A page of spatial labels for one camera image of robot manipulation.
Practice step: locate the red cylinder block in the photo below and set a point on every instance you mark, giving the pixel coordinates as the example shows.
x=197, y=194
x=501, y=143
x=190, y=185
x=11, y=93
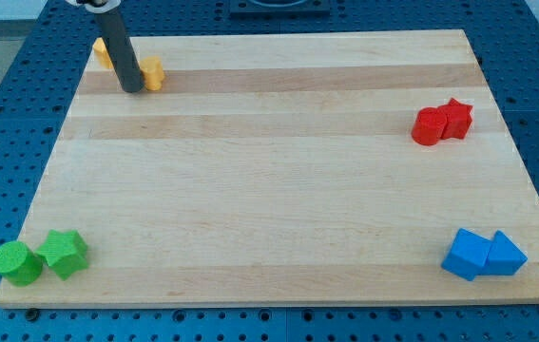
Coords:
x=429, y=126

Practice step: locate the green cylinder block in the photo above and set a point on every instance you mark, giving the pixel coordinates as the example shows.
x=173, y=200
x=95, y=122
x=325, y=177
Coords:
x=18, y=264

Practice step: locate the blue triangle block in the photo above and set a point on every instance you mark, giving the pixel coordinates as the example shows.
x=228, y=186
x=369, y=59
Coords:
x=505, y=258

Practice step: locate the green star block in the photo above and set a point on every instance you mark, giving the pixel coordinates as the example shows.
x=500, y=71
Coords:
x=65, y=253

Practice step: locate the yellow heart block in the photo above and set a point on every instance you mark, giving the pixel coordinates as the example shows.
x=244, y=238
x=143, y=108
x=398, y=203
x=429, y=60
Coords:
x=153, y=73

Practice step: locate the red star block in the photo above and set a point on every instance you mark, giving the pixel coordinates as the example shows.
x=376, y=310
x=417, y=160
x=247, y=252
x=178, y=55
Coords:
x=459, y=119

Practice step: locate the blue cube block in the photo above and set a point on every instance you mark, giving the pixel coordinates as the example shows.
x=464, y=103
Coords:
x=467, y=255

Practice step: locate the light wooden board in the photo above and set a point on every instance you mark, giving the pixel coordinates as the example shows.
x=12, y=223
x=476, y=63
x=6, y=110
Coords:
x=280, y=170

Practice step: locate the yellow block behind stylus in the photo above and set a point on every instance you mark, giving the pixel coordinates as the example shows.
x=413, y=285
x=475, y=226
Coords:
x=101, y=53

